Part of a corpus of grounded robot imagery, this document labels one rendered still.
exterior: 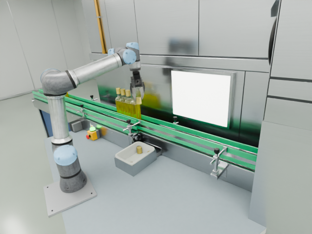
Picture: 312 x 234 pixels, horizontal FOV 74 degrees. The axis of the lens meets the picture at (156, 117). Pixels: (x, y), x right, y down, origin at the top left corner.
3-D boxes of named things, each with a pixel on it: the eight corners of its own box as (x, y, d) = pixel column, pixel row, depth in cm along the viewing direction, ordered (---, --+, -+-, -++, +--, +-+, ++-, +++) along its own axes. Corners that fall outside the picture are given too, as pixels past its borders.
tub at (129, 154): (157, 158, 141) (156, 147, 138) (133, 176, 126) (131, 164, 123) (139, 150, 152) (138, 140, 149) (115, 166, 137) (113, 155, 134)
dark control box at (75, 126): (82, 129, 193) (81, 121, 189) (74, 133, 187) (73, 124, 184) (78, 127, 198) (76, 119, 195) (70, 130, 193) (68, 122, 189)
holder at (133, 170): (161, 155, 145) (161, 146, 142) (133, 176, 127) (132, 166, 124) (144, 147, 156) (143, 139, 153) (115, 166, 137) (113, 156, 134)
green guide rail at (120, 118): (137, 129, 155) (136, 120, 151) (136, 130, 154) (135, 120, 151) (40, 95, 263) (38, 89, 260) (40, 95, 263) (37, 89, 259)
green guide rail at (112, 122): (130, 133, 150) (128, 123, 146) (129, 134, 149) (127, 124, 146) (34, 96, 258) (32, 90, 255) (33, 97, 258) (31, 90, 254)
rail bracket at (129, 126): (142, 130, 153) (141, 114, 148) (125, 140, 141) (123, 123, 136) (139, 129, 154) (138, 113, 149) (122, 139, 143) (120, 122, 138)
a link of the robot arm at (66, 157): (60, 180, 111) (53, 159, 105) (56, 167, 122) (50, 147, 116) (83, 171, 116) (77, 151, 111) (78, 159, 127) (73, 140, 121)
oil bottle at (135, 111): (142, 125, 162) (139, 99, 153) (137, 128, 158) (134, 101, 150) (137, 123, 165) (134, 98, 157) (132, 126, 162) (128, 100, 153)
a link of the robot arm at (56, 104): (55, 167, 120) (40, 71, 100) (52, 155, 132) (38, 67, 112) (77, 161, 126) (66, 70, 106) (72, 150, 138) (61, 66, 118)
